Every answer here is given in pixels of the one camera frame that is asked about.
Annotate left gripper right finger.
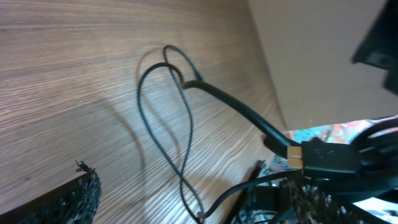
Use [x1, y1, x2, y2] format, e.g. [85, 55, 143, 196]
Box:
[224, 161, 386, 224]

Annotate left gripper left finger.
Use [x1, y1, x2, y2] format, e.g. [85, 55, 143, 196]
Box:
[1, 161, 101, 224]

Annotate black USB cable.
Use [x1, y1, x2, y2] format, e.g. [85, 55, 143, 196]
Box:
[137, 45, 299, 223]
[182, 80, 398, 181]

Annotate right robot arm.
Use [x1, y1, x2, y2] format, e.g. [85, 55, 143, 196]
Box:
[351, 0, 397, 95]

